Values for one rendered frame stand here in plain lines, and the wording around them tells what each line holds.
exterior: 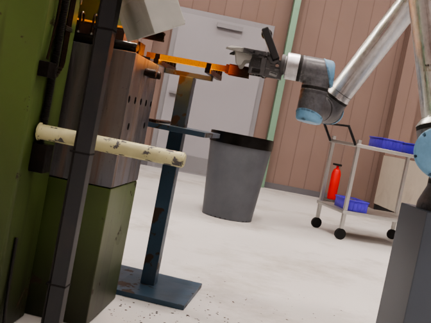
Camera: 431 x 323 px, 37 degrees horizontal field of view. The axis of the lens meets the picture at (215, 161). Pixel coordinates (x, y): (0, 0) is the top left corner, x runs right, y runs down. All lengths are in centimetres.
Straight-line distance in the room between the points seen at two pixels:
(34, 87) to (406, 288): 128
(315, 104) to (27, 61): 92
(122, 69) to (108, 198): 42
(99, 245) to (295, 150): 686
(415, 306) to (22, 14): 146
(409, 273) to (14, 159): 124
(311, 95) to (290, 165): 672
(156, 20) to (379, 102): 772
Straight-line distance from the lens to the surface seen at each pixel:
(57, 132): 190
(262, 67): 216
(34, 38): 189
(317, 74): 215
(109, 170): 210
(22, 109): 188
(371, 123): 909
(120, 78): 209
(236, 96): 866
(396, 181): 832
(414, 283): 209
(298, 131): 884
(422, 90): 202
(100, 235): 213
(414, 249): 210
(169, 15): 154
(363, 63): 224
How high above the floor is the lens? 74
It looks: 3 degrees down
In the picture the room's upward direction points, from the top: 11 degrees clockwise
